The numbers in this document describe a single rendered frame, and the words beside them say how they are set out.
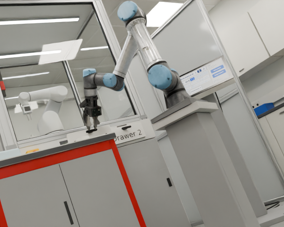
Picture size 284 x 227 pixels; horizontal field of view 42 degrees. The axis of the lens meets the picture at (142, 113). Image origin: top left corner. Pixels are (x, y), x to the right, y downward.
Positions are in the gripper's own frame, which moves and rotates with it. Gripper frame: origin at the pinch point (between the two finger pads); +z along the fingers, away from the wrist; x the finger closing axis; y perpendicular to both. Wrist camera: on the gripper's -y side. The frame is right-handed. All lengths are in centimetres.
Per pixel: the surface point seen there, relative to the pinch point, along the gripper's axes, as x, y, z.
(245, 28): 317, -148, -37
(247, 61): 314, -140, 7
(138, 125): 43.3, -13.1, 10.9
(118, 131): 26.6, -12.7, 11.4
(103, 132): 8.5, -1.6, 5.2
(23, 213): -61, 55, 9
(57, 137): -14.6, -17.4, 7.3
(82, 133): -5.1, -2.7, 3.6
